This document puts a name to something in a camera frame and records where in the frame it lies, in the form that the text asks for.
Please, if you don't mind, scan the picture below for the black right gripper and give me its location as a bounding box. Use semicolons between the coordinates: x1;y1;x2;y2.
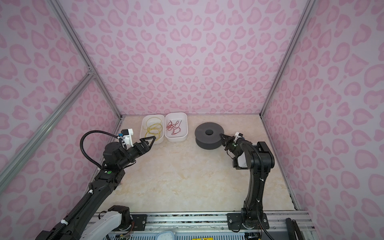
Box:
220;134;241;159

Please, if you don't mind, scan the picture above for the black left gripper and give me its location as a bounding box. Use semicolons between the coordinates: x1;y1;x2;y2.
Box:
118;136;155;170

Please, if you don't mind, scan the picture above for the dark grey cable spool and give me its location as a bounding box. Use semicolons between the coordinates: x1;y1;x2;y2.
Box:
195;122;225;150

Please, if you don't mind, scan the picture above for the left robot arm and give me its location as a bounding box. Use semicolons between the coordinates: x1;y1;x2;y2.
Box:
37;129;156;240

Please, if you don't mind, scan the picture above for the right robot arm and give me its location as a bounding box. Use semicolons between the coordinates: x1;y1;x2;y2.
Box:
220;133;275;232

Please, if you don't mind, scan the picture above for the white plastic tray left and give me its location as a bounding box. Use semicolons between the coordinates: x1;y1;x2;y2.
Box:
140;115;165;145

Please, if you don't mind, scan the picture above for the white plastic tray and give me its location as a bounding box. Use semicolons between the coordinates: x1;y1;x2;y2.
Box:
140;115;165;145
165;112;189;142

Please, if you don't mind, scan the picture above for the white plastic tray right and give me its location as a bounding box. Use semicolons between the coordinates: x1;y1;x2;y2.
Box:
165;112;189;142

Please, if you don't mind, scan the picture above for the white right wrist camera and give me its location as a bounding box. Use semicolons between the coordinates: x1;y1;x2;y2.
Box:
235;132;243;142

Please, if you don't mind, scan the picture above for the yellow cable in tray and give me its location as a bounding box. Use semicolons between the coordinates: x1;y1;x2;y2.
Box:
144;117;163;133

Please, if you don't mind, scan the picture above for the red cable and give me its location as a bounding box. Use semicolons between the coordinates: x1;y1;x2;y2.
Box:
166;119;184;134

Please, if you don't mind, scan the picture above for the aluminium frame left post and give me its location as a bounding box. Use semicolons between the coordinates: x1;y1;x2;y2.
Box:
47;0;123;120

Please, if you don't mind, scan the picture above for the aluminium frame post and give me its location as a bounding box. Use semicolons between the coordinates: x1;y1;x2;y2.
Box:
47;0;123;120
260;0;319;119

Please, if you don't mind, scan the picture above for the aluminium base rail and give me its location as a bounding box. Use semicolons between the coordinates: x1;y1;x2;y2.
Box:
86;210;319;240

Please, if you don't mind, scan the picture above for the aluminium frame diagonal bar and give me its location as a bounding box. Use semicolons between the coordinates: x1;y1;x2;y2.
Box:
1;71;94;193

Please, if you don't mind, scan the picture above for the aluminium frame right post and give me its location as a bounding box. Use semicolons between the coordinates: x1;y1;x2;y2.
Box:
260;0;319;119

